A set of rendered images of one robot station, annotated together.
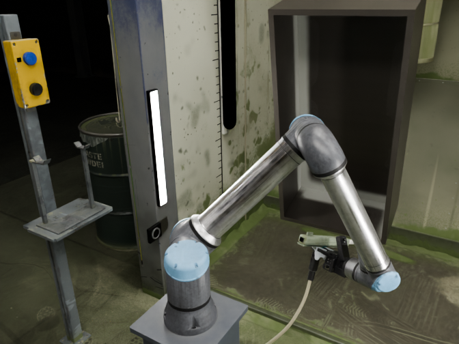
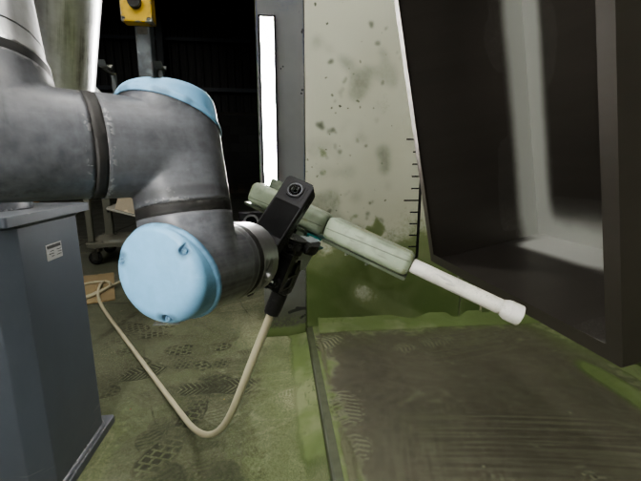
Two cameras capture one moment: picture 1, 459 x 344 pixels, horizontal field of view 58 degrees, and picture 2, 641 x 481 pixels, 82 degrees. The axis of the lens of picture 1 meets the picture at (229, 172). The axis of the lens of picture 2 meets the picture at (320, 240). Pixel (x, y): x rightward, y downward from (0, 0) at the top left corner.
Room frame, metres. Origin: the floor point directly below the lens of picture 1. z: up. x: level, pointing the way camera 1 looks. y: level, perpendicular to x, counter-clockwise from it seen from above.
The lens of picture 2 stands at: (1.26, -0.93, 0.73)
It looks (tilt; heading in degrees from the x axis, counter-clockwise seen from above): 11 degrees down; 52
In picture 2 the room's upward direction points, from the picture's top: straight up
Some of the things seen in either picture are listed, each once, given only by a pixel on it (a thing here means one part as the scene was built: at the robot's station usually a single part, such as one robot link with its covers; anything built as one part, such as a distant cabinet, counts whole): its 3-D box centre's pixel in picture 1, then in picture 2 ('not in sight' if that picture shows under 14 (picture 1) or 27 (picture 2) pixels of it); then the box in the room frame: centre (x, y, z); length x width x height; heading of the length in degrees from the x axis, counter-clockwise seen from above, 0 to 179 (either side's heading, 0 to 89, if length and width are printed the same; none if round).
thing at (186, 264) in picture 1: (187, 271); not in sight; (1.18, 0.15, 0.83); 0.17 x 0.15 x 0.18; 3
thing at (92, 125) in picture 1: (121, 124); not in sight; (2.84, 0.76, 0.86); 0.54 x 0.54 x 0.01
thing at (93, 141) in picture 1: (128, 179); not in sight; (2.84, 0.76, 0.44); 0.59 x 0.58 x 0.89; 39
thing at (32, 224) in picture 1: (69, 218); not in sight; (1.65, 0.72, 0.78); 0.31 x 0.23 x 0.01; 148
